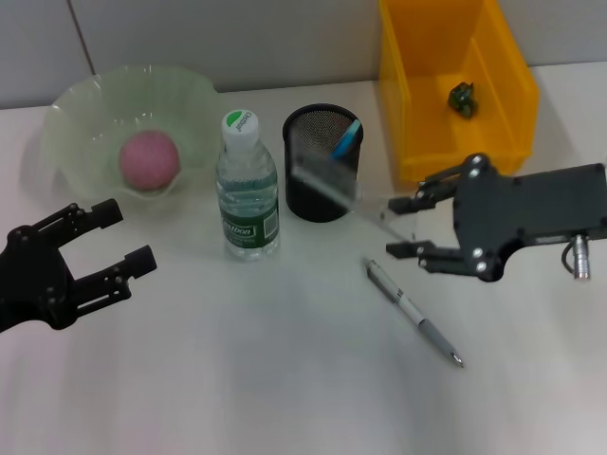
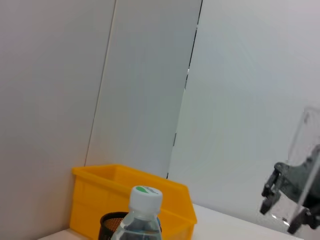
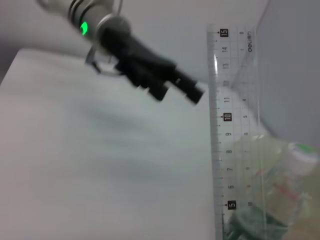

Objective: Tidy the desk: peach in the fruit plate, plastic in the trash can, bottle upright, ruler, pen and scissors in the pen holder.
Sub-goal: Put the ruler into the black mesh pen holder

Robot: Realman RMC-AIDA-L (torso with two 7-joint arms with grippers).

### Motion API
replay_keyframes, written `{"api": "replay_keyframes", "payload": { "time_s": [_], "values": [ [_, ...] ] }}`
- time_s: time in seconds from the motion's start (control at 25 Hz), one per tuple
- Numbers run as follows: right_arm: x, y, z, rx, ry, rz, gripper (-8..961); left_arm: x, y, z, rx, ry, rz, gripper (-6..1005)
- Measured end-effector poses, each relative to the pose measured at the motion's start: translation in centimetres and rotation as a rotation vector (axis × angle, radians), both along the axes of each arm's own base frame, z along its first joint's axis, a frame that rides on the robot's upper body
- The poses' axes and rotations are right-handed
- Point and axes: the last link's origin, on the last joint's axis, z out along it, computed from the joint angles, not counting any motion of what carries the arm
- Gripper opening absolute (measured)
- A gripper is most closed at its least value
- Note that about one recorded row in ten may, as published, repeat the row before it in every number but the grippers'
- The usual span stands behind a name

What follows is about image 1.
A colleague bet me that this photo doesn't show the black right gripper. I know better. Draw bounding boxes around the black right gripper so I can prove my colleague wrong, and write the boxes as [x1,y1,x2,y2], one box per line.
[385,152,607,284]

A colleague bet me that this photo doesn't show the blue scissors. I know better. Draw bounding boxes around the blue scissors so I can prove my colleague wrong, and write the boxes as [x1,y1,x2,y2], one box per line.
[330,118,364,161]

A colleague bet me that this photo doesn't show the black mesh pen holder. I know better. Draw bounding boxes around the black mesh pen holder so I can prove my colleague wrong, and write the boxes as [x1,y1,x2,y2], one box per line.
[282,102,365,224]

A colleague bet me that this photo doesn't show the pale green wavy bowl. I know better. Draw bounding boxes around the pale green wavy bowl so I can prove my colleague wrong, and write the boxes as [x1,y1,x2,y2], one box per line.
[40,64,237,209]

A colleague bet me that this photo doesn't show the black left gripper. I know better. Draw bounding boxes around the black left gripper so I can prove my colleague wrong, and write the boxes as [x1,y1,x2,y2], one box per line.
[0,197,158,334]

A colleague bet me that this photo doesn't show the yellow plastic storage bin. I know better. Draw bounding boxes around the yellow plastic storage bin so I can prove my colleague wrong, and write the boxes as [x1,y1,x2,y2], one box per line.
[377,0,541,185]

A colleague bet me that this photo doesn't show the pink peach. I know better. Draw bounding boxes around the pink peach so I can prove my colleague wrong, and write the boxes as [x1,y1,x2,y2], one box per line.
[118,130,182,191]

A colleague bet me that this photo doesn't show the clear green-label water bottle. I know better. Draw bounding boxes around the clear green-label water bottle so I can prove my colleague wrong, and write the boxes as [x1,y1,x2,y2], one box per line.
[215,108,282,263]

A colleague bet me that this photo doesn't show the right gripper cable with plug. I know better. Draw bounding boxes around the right gripper cable with plug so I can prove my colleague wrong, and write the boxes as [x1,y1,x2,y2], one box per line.
[561,233,595,282]

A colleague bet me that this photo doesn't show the grey white pen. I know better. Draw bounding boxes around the grey white pen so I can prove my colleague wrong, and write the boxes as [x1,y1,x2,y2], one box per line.
[363,257,466,370]

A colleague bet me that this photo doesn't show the transparent plastic ruler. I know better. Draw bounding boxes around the transparent plastic ruler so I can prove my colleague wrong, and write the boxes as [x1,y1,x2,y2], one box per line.
[292,158,421,242]

